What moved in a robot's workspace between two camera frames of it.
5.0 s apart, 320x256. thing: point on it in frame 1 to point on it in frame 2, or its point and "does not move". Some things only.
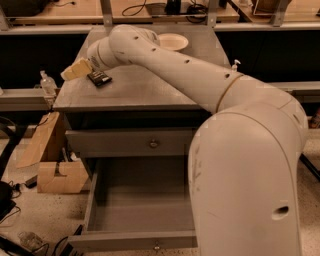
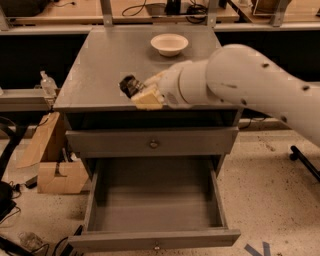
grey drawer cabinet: (141, 123) does not move
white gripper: (93, 59) to (169, 85)
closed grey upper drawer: (133, 143) does not move
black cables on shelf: (196, 12) does not move
